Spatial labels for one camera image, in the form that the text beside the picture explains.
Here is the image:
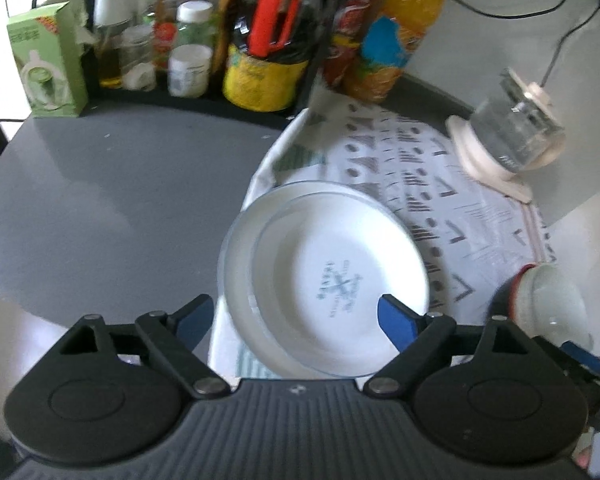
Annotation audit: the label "clear glass oil bottle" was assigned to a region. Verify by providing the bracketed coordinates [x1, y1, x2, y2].
[94, 21, 130, 89]

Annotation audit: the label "green carton box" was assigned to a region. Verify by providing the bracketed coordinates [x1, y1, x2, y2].
[7, 2, 88, 117]

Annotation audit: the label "clear lid glass jar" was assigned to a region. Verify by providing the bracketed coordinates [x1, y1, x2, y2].
[120, 24, 157, 91]

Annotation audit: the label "glass electric kettle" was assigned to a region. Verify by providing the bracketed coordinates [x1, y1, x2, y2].
[469, 68, 567, 174]

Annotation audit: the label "yellow utensil holder can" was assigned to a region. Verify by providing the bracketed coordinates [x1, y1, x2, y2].
[223, 44, 309, 113]

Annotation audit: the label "black metal kitchen rack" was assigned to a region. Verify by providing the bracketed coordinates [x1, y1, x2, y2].
[29, 0, 366, 129]

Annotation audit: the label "patterned white table cloth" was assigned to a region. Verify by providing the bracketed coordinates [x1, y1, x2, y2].
[206, 93, 556, 380]

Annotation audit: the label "cream kettle base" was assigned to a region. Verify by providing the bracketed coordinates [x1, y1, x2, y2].
[445, 115, 567, 204]

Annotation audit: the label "gloved right hand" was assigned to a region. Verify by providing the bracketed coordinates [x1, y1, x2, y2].
[489, 263, 593, 351]

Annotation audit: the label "orange juice bottle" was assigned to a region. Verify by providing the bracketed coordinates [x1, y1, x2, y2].
[342, 0, 444, 104]

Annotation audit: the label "white lid spice jar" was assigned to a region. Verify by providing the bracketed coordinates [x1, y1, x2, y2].
[168, 44, 213, 99]

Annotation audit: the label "red handled scissors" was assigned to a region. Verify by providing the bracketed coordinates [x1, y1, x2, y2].
[247, 0, 301, 58]

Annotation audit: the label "red snack can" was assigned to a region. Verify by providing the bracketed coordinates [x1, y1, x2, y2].
[322, 0, 373, 88]

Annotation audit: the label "white ceramic plate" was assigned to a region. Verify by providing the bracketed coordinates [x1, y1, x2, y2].
[218, 181, 429, 379]

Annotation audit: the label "black power cable right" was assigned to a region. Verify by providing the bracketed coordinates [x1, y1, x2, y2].
[540, 0, 600, 87]

